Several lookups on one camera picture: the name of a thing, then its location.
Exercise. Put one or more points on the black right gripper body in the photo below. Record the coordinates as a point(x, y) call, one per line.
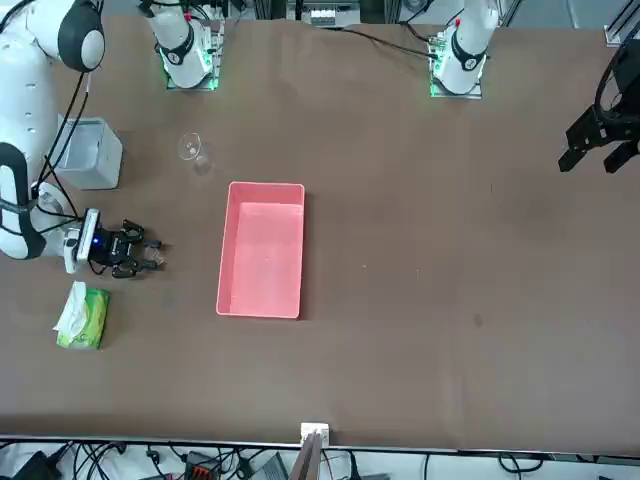
point(107, 247)

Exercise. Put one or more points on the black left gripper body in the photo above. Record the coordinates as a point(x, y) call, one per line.
point(627, 75)

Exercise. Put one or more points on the small glass beaker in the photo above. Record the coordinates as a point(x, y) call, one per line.
point(158, 255)

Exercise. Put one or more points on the white tissue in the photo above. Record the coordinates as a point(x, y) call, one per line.
point(72, 310)

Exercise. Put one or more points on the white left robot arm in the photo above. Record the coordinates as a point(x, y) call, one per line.
point(467, 55)

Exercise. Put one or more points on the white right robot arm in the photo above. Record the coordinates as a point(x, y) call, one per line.
point(20, 100)

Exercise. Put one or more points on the green tissue pack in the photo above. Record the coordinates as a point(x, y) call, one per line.
point(92, 320)

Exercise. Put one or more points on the white lidded trash bin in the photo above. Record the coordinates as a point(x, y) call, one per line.
point(100, 170)

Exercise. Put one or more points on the large glass beaker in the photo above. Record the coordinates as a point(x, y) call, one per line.
point(192, 150)

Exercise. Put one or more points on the pink plastic container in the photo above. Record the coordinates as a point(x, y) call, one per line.
point(260, 260)

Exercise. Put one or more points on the black red power device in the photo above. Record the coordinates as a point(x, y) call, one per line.
point(202, 470)

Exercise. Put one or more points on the black power brick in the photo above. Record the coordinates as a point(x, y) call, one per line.
point(37, 467)

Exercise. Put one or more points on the grey power adapter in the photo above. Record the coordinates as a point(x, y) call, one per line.
point(272, 470)

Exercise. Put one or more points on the white power socket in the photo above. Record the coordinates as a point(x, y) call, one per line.
point(322, 16)

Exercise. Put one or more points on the aluminium frame post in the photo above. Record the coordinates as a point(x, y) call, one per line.
point(312, 460)
point(620, 32)

